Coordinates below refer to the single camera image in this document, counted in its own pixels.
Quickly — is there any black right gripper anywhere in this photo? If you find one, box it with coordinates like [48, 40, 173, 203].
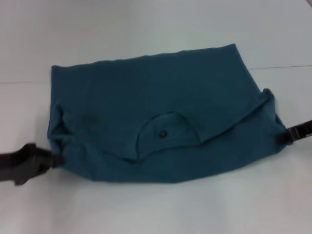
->
[276, 119, 312, 145]

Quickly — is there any teal t-shirt with FREE print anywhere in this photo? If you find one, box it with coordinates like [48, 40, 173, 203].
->
[47, 43, 287, 190]

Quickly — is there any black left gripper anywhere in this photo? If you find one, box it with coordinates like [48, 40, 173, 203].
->
[0, 143, 65, 187]

